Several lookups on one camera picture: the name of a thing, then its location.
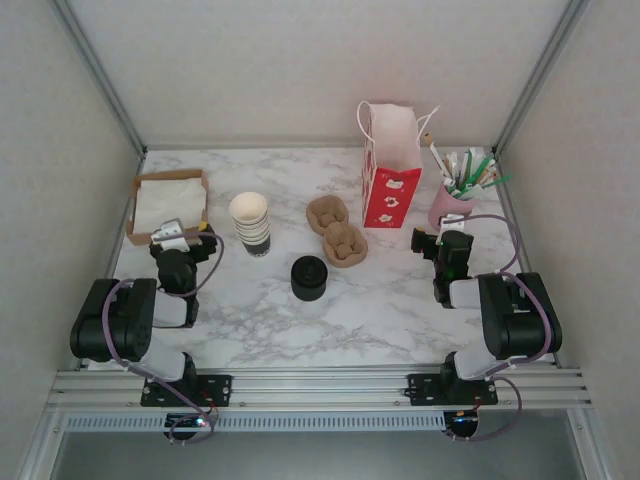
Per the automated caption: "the aluminium right table rail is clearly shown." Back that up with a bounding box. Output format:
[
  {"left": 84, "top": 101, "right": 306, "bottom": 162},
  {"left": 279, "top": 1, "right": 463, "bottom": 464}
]
[{"left": 492, "top": 148, "right": 531, "bottom": 274}]

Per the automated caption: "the aluminium right frame post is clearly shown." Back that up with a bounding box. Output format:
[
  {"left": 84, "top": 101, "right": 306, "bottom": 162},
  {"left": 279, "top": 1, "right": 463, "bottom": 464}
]
[{"left": 491, "top": 0, "right": 591, "bottom": 155}]

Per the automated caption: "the aluminium rear table rail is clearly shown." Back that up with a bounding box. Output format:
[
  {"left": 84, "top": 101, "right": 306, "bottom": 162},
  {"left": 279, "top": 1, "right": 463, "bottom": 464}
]
[{"left": 142, "top": 143, "right": 497, "bottom": 152}]

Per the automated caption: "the aluminium frame post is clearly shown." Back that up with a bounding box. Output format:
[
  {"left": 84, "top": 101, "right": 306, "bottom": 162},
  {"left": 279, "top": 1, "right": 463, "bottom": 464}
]
[
  {"left": 49, "top": 0, "right": 147, "bottom": 157},
  {"left": 491, "top": 0, "right": 591, "bottom": 155}
]

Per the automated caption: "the stack of cardboard cup carriers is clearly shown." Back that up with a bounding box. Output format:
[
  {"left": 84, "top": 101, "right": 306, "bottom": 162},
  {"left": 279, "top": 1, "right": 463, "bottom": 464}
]
[{"left": 305, "top": 195, "right": 370, "bottom": 269}]

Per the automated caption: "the pink stirrer holder cup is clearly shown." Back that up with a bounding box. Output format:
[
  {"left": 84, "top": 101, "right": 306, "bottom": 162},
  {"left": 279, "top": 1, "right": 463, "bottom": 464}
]
[{"left": 427, "top": 179, "right": 481, "bottom": 234}]

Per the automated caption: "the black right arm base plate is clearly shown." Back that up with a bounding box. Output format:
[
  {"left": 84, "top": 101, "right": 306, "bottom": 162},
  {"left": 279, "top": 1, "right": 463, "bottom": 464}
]
[{"left": 406, "top": 372, "right": 500, "bottom": 407}]

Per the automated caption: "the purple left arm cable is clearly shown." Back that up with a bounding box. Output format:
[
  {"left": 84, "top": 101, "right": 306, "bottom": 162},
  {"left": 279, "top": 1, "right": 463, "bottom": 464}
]
[{"left": 101, "top": 227, "right": 225, "bottom": 446}]

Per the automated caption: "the controller circuit board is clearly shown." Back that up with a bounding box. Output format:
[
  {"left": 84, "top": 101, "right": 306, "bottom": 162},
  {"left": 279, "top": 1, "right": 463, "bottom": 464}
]
[
  {"left": 163, "top": 412, "right": 210, "bottom": 442},
  {"left": 443, "top": 409, "right": 482, "bottom": 442}
]

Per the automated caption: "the left controller circuit board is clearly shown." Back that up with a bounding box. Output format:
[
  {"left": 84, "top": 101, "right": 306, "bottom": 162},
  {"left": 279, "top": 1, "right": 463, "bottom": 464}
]
[{"left": 163, "top": 412, "right": 210, "bottom": 442}]

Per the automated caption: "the green wrapped straw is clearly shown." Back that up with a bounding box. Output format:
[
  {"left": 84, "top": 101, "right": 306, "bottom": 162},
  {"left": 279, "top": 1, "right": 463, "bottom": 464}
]
[{"left": 467, "top": 155, "right": 496, "bottom": 185}]

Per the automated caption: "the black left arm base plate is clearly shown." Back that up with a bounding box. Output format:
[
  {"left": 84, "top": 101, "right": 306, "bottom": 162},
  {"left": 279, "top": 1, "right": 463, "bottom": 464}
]
[{"left": 139, "top": 373, "right": 234, "bottom": 408}]

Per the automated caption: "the stack of paper cups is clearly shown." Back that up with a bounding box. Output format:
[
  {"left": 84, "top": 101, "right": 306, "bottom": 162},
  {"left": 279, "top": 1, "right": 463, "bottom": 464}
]
[{"left": 228, "top": 191, "right": 272, "bottom": 260}]

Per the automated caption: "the red white paper gift bag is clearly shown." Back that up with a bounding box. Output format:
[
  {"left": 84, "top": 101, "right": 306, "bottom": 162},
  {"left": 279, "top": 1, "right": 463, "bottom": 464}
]
[{"left": 355, "top": 99, "right": 441, "bottom": 230}]

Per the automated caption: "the brown cardboard napkin tray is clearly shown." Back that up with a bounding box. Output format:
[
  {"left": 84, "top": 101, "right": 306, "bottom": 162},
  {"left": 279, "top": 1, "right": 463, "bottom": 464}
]
[{"left": 124, "top": 168, "right": 210, "bottom": 246}]

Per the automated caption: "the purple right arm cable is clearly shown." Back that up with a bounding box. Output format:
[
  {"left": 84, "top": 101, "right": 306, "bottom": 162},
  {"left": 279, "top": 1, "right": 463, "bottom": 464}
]
[{"left": 439, "top": 213, "right": 557, "bottom": 444}]

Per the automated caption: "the white sugar stick brown end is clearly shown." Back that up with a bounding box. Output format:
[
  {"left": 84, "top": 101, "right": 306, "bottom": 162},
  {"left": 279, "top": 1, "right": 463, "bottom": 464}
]
[{"left": 422, "top": 131, "right": 454, "bottom": 180}]

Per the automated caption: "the right controller circuit board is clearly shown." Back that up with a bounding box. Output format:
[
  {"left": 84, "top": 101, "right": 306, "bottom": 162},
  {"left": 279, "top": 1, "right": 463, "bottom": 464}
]
[{"left": 443, "top": 409, "right": 482, "bottom": 442}]

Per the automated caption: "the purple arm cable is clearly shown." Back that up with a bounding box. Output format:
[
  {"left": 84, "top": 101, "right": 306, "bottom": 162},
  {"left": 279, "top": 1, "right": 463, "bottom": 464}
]
[
  {"left": 101, "top": 227, "right": 225, "bottom": 446},
  {"left": 439, "top": 213, "right": 557, "bottom": 444}
]

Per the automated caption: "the grey slotted cable duct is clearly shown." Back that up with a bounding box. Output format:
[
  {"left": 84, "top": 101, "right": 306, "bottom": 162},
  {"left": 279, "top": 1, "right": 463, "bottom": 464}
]
[{"left": 62, "top": 412, "right": 447, "bottom": 433}]

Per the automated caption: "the stack of black lids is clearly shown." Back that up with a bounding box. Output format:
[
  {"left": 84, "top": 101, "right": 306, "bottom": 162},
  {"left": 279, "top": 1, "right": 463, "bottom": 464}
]
[{"left": 290, "top": 255, "right": 328, "bottom": 303}]

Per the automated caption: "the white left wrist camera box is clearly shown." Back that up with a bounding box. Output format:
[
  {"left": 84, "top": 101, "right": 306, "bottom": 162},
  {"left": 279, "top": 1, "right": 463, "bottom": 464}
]
[{"left": 151, "top": 218, "right": 192, "bottom": 253}]

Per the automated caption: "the aluminium table rail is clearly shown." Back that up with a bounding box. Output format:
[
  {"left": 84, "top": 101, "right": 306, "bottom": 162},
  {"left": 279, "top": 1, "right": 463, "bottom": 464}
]
[
  {"left": 142, "top": 143, "right": 497, "bottom": 152},
  {"left": 492, "top": 148, "right": 531, "bottom": 274}
]

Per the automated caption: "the aluminium mounting rail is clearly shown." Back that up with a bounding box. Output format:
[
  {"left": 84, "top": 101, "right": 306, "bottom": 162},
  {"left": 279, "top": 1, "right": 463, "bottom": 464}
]
[{"left": 47, "top": 367, "right": 595, "bottom": 415}]

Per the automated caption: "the aluminium left frame post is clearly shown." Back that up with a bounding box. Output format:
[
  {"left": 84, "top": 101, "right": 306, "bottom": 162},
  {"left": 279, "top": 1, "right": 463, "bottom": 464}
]
[{"left": 49, "top": 0, "right": 147, "bottom": 157}]

